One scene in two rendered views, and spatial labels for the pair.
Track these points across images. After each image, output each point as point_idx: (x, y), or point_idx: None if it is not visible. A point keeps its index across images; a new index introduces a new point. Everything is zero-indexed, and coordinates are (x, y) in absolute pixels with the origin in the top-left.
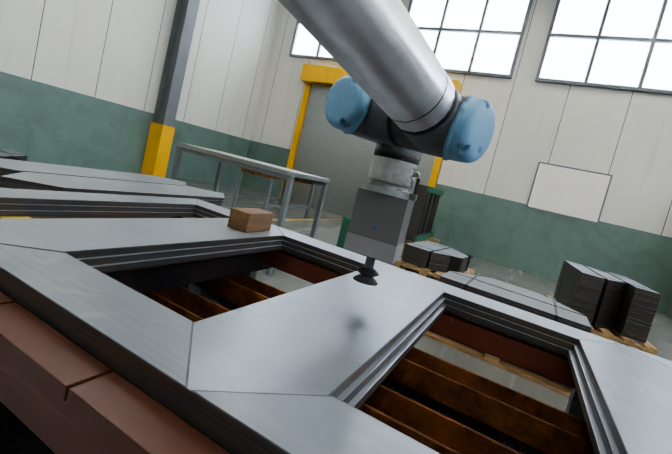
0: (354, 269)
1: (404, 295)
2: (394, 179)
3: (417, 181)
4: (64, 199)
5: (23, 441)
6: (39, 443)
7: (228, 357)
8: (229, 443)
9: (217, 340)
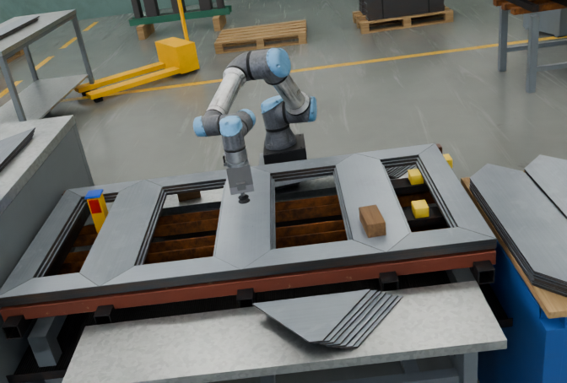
0: None
1: (233, 230)
2: (232, 153)
3: (224, 157)
4: (429, 174)
5: None
6: None
7: (251, 172)
8: None
9: (259, 173)
